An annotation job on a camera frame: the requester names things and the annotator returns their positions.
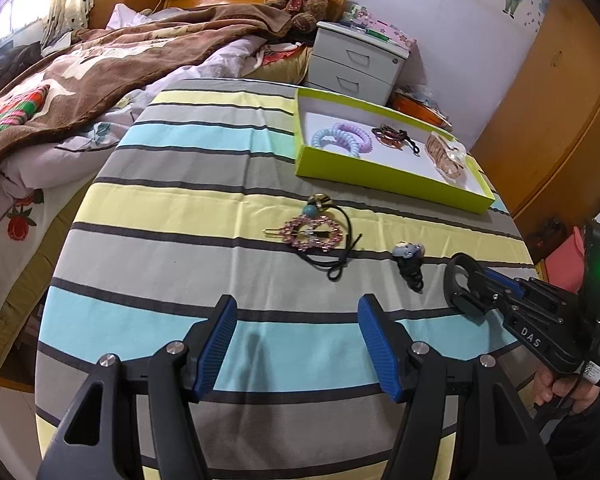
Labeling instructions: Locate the lime green shallow box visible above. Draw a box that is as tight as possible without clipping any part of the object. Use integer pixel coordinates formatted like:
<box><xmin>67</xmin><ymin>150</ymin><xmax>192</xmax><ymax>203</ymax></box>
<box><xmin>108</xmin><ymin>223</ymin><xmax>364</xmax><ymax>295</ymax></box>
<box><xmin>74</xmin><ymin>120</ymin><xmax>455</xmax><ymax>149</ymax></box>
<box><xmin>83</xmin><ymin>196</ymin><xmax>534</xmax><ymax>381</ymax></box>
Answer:
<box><xmin>294</xmin><ymin>86</ymin><xmax>496</xmax><ymax>215</ymax></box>

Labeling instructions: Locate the black hair tie teal bead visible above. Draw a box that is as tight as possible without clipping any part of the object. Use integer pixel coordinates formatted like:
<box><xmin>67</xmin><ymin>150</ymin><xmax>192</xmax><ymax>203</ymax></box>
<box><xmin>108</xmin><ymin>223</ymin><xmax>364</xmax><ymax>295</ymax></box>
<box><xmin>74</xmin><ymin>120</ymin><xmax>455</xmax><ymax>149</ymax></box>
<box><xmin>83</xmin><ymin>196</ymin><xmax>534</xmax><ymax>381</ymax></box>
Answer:
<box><xmin>299</xmin><ymin>192</ymin><xmax>364</xmax><ymax>282</ymax></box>

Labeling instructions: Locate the window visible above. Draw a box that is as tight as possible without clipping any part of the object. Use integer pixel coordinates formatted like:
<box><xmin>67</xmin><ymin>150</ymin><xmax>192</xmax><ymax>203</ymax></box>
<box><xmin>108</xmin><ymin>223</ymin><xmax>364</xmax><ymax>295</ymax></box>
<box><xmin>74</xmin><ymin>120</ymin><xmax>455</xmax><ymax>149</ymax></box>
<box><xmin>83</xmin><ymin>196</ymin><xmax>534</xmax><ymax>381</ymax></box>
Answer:
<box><xmin>0</xmin><ymin>0</ymin><xmax>47</xmax><ymax>62</ymax></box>

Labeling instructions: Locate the grey two-drawer nightstand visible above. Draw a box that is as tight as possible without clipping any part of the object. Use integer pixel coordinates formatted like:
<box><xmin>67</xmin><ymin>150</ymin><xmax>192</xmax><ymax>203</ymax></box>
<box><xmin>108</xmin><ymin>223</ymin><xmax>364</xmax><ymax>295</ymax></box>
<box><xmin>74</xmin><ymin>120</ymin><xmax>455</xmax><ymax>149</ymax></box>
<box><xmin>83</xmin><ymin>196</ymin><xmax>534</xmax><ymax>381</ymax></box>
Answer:
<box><xmin>304</xmin><ymin>20</ymin><xmax>419</xmax><ymax>104</ymax></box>

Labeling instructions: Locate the orange storage bin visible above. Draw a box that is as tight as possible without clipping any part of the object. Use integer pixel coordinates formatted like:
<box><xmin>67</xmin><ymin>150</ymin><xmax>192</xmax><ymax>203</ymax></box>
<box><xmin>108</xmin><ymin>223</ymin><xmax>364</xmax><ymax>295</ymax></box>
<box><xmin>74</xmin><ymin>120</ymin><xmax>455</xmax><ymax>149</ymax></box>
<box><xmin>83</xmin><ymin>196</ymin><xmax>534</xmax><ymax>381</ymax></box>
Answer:
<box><xmin>392</xmin><ymin>90</ymin><xmax>451</xmax><ymax>129</ymax></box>

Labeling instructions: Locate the person's right hand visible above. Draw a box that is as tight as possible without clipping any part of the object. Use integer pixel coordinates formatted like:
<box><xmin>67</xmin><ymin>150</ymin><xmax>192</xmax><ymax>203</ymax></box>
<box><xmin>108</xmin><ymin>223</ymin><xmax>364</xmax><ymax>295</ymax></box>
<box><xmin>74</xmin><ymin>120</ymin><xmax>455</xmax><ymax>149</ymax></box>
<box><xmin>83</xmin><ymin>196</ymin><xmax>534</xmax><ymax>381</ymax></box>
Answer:
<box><xmin>532</xmin><ymin>364</ymin><xmax>600</xmax><ymax>417</ymax></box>

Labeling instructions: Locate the pink floral box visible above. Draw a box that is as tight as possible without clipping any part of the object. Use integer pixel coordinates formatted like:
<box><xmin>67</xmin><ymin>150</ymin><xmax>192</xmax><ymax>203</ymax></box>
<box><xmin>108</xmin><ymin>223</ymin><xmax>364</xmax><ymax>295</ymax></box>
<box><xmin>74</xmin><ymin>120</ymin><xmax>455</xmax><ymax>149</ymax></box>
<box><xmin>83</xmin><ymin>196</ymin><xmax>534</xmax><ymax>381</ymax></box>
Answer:
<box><xmin>339</xmin><ymin>4</ymin><xmax>416</xmax><ymax>49</ymax></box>

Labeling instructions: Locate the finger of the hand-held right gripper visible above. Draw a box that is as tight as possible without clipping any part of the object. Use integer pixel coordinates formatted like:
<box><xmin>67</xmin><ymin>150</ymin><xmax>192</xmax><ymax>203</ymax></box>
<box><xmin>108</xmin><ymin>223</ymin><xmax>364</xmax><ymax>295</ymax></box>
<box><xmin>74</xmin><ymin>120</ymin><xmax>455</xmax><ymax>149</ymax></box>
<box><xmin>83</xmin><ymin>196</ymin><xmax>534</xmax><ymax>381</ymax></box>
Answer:
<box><xmin>481</xmin><ymin>267</ymin><xmax>529</xmax><ymax>306</ymax></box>
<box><xmin>462</xmin><ymin>272</ymin><xmax>511</xmax><ymax>321</ymax></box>

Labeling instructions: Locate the brown ornament hair tie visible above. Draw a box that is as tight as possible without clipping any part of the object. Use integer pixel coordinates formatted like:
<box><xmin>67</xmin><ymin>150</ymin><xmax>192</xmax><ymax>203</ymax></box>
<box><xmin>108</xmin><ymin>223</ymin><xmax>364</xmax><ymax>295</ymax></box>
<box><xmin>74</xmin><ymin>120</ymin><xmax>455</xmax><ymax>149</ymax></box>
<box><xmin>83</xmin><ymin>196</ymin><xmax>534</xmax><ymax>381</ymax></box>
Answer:
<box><xmin>370</xmin><ymin>123</ymin><xmax>422</xmax><ymax>157</ymax></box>

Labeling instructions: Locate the white floral quilt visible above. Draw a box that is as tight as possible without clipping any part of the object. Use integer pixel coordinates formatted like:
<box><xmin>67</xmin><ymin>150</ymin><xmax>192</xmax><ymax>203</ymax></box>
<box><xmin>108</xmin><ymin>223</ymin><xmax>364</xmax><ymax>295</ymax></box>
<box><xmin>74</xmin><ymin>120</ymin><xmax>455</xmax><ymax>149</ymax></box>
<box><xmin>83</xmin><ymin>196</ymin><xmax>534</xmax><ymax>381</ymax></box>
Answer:
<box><xmin>0</xmin><ymin>35</ymin><xmax>312</xmax><ymax>313</ymax></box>

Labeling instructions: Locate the pink plastic bin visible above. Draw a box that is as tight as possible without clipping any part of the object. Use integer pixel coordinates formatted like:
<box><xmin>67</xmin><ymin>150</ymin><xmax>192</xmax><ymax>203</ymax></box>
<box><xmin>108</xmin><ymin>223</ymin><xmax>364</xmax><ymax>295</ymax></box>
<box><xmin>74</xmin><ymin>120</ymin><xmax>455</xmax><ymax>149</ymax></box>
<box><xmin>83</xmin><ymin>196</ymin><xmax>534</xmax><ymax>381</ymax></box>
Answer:
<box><xmin>542</xmin><ymin>224</ymin><xmax>589</xmax><ymax>282</ymax></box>

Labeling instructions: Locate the pink rhinestone hair clip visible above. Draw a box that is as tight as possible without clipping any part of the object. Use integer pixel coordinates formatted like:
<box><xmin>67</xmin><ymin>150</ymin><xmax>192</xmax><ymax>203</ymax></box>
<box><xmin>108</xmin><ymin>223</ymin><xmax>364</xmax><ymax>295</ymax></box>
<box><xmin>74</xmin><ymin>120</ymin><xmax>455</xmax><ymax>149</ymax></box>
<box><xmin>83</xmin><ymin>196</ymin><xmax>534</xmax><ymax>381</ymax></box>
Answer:
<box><xmin>264</xmin><ymin>213</ymin><xmax>345</xmax><ymax>251</ymax></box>

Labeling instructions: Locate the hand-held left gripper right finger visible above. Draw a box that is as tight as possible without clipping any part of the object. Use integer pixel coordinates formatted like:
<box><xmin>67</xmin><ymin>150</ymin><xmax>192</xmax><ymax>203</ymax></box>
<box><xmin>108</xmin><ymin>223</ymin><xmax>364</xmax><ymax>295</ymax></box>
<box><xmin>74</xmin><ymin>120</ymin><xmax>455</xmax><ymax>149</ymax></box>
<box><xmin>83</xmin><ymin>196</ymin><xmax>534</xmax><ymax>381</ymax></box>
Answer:
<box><xmin>357</xmin><ymin>294</ymin><xmax>556</xmax><ymax>480</ymax></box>

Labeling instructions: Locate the blue spiral hair tie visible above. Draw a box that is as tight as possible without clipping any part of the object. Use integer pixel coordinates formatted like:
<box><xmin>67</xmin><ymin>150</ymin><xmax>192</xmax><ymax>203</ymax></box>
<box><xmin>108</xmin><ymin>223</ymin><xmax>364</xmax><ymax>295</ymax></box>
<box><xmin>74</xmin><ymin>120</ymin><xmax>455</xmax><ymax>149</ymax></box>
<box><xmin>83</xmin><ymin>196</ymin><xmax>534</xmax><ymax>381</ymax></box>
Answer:
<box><xmin>311</xmin><ymin>127</ymin><xmax>344</xmax><ymax>151</ymax></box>

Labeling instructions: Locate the large wooden wardrobe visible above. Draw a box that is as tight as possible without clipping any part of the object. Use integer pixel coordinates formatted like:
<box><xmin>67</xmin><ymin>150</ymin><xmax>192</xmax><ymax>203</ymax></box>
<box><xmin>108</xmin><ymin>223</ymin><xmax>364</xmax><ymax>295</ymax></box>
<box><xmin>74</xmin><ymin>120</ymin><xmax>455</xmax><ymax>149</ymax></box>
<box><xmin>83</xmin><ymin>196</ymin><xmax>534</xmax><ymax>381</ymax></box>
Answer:
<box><xmin>472</xmin><ymin>0</ymin><xmax>600</xmax><ymax>242</ymax></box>

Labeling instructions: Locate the person's right forearm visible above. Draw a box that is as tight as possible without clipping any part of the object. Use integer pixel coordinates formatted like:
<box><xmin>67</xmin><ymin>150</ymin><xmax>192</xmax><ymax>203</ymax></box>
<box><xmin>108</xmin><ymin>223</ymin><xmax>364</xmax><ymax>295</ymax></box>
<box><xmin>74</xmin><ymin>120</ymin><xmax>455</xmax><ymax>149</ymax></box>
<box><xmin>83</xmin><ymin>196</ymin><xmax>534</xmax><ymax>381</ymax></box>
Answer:
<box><xmin>544</xmin><ymin>360</ymin><xmax>600</xmax><ymax>480</ymax></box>

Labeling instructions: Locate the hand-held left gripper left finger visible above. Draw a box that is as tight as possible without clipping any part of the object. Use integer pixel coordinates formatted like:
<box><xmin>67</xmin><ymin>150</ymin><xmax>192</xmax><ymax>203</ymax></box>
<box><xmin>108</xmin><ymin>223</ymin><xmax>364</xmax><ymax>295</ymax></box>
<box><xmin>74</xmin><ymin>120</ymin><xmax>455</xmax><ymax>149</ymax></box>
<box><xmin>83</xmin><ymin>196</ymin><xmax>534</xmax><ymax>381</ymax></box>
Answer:
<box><xmin>37</xmin><ymin>294</ymin><xmax>238</xmax><ymax>480</ymax></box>

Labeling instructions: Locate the striped bed sheet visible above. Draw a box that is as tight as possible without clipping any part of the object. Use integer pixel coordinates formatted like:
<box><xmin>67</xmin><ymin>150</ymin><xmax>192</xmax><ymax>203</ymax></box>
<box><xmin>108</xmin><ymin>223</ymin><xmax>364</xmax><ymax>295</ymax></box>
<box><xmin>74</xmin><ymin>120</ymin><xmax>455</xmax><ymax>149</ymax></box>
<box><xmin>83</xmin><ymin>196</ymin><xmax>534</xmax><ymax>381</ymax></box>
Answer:
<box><xmin>35</xmin><ymin>77</ymin><xmax>547</xmax><ymax>480</ymax></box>

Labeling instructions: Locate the grey figure black hair tie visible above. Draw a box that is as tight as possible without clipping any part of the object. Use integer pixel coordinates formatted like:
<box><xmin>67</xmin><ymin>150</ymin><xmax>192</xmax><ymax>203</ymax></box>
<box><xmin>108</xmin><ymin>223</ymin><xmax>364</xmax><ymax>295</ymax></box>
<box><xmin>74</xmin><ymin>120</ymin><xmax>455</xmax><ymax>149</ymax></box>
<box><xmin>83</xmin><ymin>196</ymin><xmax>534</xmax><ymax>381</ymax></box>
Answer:
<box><xmin>392</xmin><ymin>240</ymin><xmax>426</xmax><ymax>291</ymax></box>

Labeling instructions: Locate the purple spiral hair tie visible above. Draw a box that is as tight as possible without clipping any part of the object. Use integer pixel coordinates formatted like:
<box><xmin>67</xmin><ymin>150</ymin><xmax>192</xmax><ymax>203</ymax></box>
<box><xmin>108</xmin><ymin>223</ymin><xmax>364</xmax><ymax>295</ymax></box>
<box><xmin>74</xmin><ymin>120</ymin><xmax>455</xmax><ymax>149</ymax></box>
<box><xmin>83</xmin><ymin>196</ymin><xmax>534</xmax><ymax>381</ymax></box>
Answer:
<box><xmin>331</xmin><ymin>120</ymin><xmax>374</xmax><ymax>159</ymax></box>

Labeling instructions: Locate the clear acrylic hair claw clip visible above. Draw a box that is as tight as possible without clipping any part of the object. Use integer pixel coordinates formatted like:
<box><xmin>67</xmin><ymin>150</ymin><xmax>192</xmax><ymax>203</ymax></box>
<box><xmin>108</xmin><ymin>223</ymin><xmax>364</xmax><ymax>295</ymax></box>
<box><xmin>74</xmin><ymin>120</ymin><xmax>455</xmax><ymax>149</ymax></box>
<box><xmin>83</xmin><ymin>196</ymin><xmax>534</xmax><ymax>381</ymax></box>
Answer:
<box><xmin>426</xmin><ymin>131</ymin><xmax>469</xmax><ymax>186</ymax></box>

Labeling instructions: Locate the brown fleece blanket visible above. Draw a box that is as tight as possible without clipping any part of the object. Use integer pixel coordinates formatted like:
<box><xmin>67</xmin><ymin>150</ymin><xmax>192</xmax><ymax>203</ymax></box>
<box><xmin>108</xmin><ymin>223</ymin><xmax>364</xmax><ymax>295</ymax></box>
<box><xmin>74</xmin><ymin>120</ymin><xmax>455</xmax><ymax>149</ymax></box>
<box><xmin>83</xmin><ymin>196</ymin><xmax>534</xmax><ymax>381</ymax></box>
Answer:
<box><xmin>0</xmin><ymin>4</ymin><xmax>292</xmax><ymax>187</ymax></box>

